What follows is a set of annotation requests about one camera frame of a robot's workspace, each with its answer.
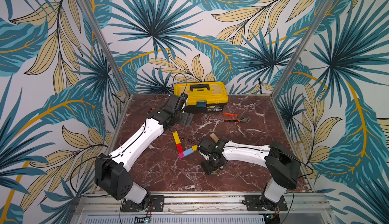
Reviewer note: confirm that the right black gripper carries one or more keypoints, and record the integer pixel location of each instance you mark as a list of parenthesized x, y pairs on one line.
[(213, 166)]

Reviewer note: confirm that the magenta small cube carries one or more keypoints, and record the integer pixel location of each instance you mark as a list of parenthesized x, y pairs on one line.
[(181, 155)]

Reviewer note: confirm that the light blue block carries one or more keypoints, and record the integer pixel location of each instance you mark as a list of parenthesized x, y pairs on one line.
[(188, 152)]

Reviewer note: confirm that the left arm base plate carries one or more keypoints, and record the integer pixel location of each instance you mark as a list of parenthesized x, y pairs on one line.
[(153, 203)]

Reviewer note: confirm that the natural wood block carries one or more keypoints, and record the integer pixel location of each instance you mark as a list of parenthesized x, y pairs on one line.
[(214, 138)]

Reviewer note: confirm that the large orange-handled pliers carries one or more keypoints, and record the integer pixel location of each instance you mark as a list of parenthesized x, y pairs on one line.
[(235, 118)]

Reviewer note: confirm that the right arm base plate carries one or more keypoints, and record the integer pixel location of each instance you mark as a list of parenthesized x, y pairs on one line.
[(259, 203)]

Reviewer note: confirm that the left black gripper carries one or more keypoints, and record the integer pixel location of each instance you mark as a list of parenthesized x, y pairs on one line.
[(184, 121)]

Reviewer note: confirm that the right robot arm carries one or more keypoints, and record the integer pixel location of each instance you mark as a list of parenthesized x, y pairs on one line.
[(282, 164)]

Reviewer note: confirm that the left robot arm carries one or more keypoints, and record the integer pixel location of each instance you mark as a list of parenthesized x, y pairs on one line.
[(112, 170)]

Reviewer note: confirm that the red block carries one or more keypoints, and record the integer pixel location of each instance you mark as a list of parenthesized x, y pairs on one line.
[(179, 148)]

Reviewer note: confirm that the yellow black toolbox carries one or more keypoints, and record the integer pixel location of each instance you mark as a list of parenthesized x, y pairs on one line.
[(203, 97)]

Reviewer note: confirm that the aluminium front rail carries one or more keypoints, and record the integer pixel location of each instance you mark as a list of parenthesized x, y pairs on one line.
[(207, 208)]

